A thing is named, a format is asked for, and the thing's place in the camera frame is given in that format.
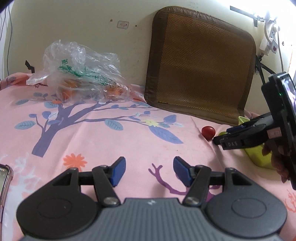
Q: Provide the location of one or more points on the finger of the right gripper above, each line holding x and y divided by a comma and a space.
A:
241, 140
247, 127

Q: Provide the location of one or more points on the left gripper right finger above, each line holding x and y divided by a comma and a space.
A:
231, 201

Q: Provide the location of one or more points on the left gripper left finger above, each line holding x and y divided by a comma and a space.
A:
70, 203

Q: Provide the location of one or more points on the green cherry tomato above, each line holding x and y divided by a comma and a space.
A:
222, 133

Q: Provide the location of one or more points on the right human hand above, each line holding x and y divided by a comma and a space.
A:
277, 164

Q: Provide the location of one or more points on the green plastic basket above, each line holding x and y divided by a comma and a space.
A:
256, 156

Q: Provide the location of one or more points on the phone mounted on gripper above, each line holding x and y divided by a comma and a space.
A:
285, 93

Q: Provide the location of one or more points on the smartphone in pink case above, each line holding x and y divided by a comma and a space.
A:
6, 176

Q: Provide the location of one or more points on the pink deer print bedsheet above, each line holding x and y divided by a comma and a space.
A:
41, 137

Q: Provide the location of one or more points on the white power strip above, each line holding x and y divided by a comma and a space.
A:
269, 42

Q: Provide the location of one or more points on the brown woven seat cushion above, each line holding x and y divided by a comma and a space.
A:
199, 65

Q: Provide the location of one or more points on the black tape strips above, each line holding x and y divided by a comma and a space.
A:
255, 18

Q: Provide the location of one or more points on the clear plastic bag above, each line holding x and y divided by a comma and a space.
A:
77, 73

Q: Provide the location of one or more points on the white wall socket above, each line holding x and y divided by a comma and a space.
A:
123, 24

